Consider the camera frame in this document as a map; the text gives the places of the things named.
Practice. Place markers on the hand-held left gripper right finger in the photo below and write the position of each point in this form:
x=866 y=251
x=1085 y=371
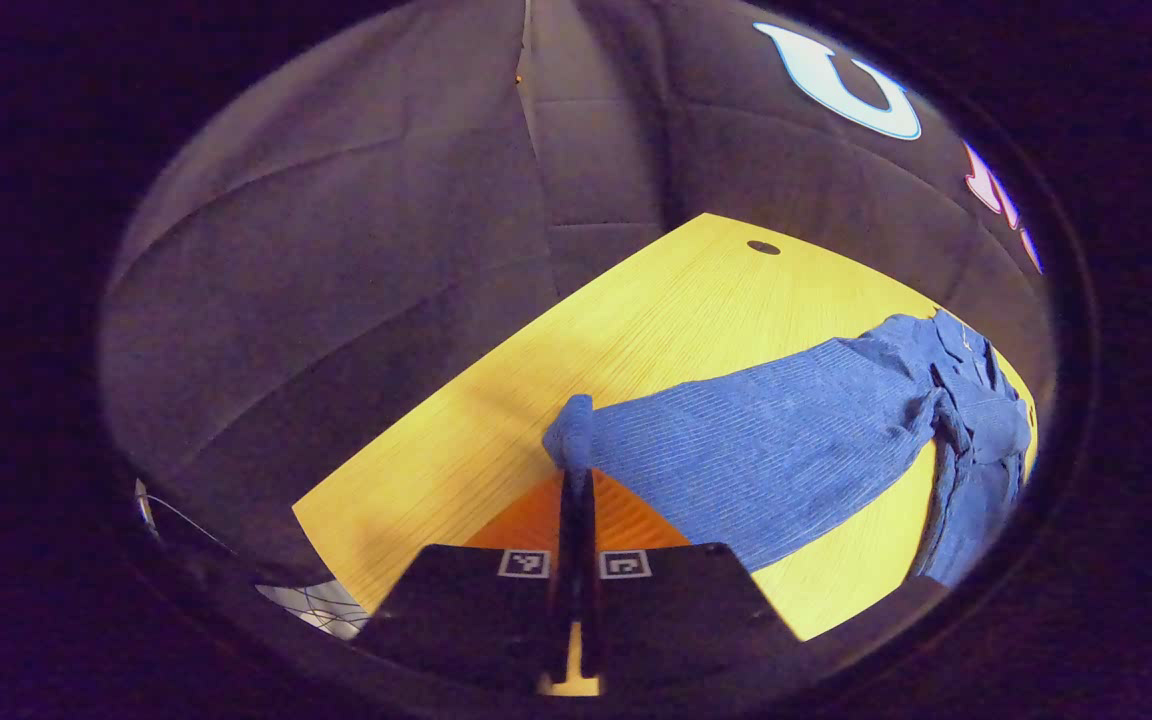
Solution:
x=676 y=610

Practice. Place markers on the blue button jacket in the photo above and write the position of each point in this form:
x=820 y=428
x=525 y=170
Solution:
x=786 y=440

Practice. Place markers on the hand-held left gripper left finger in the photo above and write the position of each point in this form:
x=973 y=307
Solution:
x=476 y=610

